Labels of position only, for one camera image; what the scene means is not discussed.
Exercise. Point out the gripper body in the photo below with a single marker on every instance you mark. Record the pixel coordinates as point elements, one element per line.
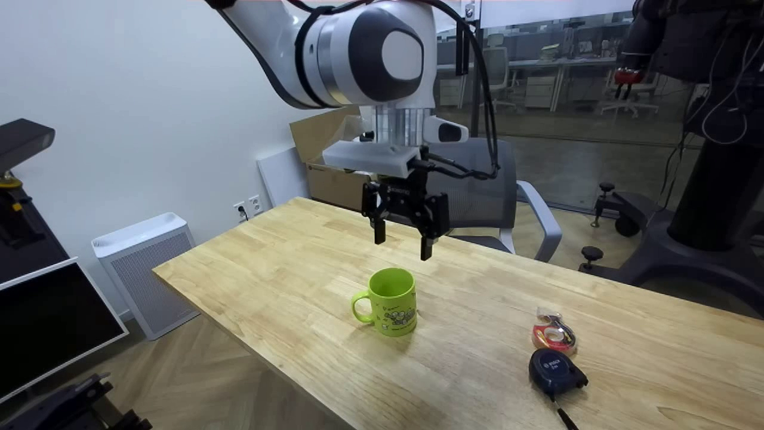
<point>406,194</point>

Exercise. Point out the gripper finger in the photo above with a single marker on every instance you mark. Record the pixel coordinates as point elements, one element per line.
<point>379,230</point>
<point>431,230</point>

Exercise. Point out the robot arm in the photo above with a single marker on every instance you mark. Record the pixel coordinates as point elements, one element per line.
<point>358,54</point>

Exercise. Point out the green mug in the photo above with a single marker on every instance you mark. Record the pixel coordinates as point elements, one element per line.
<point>394,301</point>

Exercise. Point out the grey mesh office chair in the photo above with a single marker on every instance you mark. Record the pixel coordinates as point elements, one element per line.
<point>477,179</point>

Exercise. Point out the cardboard box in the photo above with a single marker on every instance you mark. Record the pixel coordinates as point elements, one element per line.
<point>325,134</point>

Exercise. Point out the white board panel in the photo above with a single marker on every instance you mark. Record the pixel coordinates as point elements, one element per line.
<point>283,176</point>

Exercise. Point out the white office chair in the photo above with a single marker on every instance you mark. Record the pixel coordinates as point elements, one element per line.
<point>495,68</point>
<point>632,98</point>

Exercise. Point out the red tape dispenser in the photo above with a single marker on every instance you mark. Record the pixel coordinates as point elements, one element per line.
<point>554,334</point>

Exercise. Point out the dark blue tape measure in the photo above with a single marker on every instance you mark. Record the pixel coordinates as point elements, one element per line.
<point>552,371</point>

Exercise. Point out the long office desk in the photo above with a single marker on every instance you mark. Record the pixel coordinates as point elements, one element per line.
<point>561,63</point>

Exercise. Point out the white air purifier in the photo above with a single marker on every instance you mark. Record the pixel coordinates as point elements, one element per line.
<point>146,269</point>

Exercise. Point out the black mobile robot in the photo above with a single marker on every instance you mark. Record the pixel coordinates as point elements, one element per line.
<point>710,179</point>

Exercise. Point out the monitor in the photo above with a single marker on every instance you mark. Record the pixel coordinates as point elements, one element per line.
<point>51,322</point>

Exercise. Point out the black clamp stand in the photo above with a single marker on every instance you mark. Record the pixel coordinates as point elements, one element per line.
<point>65,406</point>

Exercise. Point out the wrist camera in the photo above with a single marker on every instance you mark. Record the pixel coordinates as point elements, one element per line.
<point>367,158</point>

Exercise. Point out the wall socket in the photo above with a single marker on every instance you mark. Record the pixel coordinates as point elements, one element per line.
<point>255,204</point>
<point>240,211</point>

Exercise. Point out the camera on mount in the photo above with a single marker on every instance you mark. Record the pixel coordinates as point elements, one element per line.
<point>21,140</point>

